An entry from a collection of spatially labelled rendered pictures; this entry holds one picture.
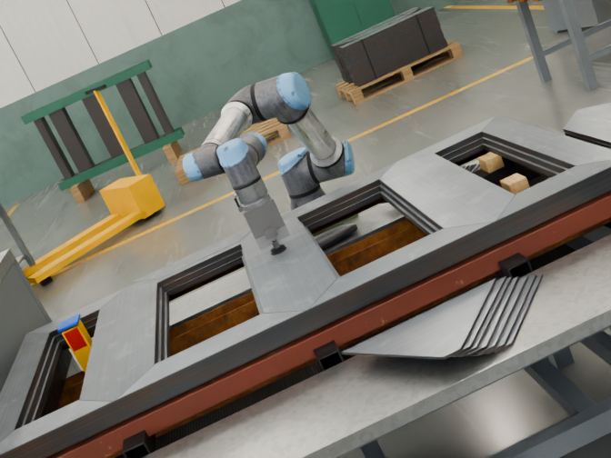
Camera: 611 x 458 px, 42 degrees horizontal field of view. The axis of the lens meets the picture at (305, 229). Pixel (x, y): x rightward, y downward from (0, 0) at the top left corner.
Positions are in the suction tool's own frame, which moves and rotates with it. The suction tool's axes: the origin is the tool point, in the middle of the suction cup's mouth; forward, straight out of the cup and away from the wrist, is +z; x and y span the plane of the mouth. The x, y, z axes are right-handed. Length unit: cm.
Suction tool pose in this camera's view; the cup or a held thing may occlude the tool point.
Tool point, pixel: (280, 254)
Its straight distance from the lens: 201.9
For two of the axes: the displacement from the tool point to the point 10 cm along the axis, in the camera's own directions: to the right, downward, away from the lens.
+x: -1.9, -2.5, 9.5
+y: 9.0, -4.3, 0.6
